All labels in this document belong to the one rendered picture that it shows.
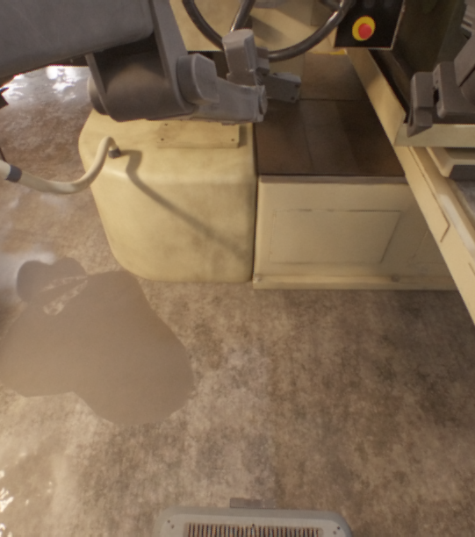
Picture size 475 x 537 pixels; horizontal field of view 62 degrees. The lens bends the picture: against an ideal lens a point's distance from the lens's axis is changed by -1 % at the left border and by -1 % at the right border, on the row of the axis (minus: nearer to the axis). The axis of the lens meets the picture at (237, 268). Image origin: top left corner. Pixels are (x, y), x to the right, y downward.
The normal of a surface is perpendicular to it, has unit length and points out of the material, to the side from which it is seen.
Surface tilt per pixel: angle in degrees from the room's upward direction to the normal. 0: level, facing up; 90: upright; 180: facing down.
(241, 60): 88
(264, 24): 90
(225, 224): 90
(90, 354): 0
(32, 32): 80
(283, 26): 90
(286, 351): 0
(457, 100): 30
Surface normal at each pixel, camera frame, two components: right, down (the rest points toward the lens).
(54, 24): 0.97, 0.02
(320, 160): 0.00, -0.66
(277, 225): 0.00, 0.75
